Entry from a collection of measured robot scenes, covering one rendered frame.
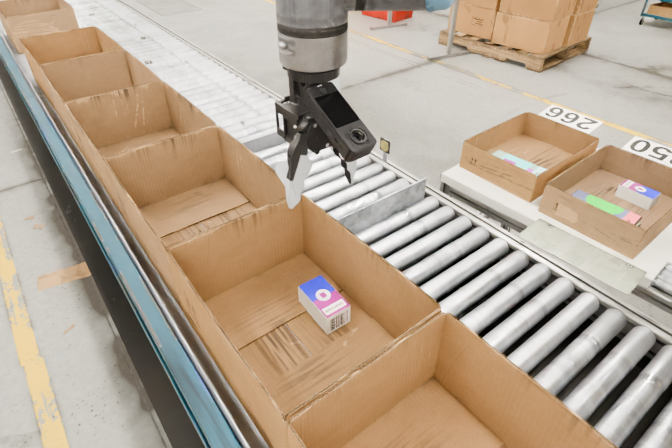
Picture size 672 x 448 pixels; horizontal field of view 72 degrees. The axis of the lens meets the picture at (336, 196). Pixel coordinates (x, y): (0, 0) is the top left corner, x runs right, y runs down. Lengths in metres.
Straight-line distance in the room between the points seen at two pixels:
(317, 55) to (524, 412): 0.56
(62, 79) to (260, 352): 1.36
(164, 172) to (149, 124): 0.41
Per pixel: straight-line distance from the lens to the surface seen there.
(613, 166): 1.82
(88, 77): 1.97
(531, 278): 1.30
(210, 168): 1.31
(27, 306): 2.54
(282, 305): 0.95
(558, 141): 1.90
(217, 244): 0.92
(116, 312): 1.42
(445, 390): 0.86
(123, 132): 1.63
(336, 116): 0.61
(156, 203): 1.29
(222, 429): 0.80
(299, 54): 0.60
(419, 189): 1.48
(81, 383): 2.14
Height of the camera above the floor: 1.60
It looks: 35 degrees down
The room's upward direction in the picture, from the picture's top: straight up
